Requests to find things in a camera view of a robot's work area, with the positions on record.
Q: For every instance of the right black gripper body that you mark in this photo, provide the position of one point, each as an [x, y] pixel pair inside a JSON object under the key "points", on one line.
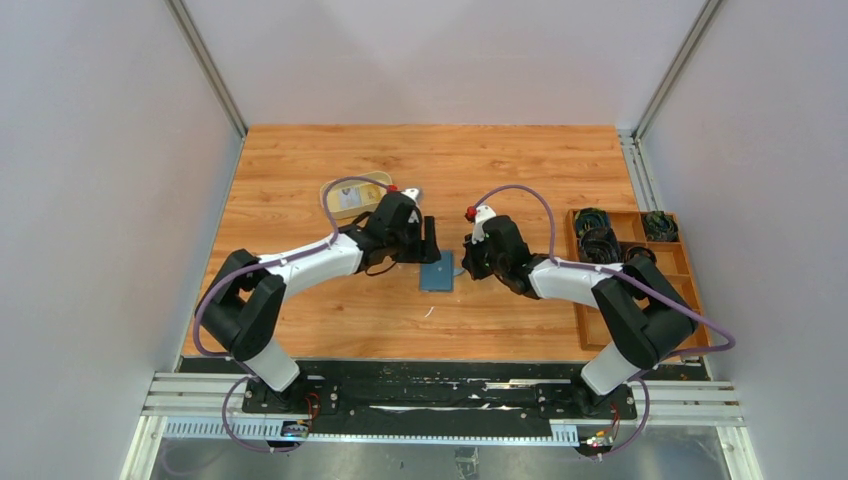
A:
{"points": [[500, 264]]}

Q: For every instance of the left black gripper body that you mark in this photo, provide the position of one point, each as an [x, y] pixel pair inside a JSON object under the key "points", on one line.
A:
{"points": [[406, 247]]}

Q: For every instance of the blue card holder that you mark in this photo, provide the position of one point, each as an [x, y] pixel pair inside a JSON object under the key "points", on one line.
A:
{"points": [[440, 276]]}

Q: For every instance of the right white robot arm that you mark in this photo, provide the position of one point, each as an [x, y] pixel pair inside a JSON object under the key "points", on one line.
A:
{"points": [[645, 316]]}

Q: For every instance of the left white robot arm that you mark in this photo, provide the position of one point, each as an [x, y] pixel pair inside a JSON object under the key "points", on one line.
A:
{"points": [[241, 308]]}

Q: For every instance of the card in tray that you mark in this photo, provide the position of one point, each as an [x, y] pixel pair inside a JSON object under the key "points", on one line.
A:
{"points": [[358, 196]]}

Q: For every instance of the beige oval tray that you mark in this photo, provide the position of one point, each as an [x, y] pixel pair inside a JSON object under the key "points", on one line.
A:
{"points": [[327, 198]]}

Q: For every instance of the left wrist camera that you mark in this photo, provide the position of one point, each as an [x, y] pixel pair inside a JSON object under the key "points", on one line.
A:
{"points": [[415, 194]]}

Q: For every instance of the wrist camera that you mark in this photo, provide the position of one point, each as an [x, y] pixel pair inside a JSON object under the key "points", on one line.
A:
{"points": [[478, 216], [415, 194]]}

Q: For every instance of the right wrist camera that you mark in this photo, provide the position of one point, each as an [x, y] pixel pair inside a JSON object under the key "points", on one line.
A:
{"points": [[478, 216]]}

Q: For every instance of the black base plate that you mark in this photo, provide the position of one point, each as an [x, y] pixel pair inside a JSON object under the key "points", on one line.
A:
{"points": [[474, 403]]}

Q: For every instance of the left aluminium corner post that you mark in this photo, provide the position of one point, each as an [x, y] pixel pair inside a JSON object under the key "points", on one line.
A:
{"points": [[193, 37]]}

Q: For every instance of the aluminium corner post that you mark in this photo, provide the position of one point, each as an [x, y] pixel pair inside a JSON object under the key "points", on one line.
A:
{"points": [[703, 20], [193, 37]]}

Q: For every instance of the aluminium rail frame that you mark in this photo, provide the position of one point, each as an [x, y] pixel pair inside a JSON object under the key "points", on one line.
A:
{"points": [[190, 446]]}

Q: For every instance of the right aluminium corner post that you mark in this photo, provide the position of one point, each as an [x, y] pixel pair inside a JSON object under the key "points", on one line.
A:
{"points": [[703, 20]]}

